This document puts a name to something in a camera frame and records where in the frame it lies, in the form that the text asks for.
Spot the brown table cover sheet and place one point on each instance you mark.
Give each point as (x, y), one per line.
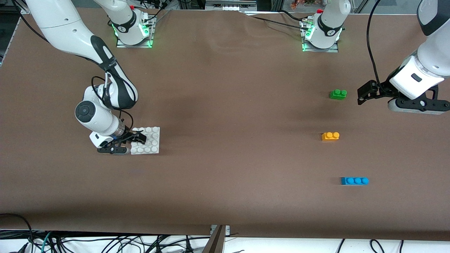
(225, 175)

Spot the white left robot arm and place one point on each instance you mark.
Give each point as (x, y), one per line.
(430, 56)

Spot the blue three-stud block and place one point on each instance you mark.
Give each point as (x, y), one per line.
(355, 181)

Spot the white studded base plate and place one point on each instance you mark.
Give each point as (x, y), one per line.
(153, 146)

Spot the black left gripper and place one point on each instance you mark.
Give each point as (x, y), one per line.
(383, 89)

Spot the green two-stud block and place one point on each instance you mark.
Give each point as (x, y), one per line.
(338, 95)

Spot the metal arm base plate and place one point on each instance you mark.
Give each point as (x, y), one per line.
(123, 45)
(334, 50)

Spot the dark metal beam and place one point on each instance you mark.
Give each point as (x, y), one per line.
(214, 244)

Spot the silver table edge bracket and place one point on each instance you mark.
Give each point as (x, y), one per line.
(227, 230)

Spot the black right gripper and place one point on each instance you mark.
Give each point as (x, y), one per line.
(130, 135)

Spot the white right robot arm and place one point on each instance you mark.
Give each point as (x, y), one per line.
(59, 21)

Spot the yellow two-stud block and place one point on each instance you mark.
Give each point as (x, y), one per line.
(330, 137)

